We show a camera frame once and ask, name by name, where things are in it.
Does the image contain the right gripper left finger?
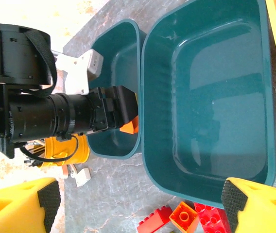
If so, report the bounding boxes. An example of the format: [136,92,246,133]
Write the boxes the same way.
[0,177,62,233]

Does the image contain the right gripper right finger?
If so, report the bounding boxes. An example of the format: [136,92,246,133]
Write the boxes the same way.
[220,177,276,233]

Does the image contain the red lego brick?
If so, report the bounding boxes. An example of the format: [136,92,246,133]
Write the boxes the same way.
[137,205,174,233]
[193,202,231,233]

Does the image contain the square orange lego brick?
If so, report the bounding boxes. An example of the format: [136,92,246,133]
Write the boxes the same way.
[169,201,200,233]

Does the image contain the large teal plastic bin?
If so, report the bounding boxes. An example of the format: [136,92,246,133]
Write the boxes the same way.
[86,18,147,160]

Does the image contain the small white block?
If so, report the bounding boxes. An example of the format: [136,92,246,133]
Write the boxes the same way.
[75,167,91,188]

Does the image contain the small teal plastic bin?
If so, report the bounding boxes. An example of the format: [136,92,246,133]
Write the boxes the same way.
[140,0,276,210]

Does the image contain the thin black cable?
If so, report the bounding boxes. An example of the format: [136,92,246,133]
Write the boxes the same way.
[20,134,80,163]

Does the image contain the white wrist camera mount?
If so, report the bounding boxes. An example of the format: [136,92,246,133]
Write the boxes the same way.
[54,48,104,96]

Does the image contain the black woven strap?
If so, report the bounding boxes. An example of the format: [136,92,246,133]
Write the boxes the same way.
[25,30,57,98]

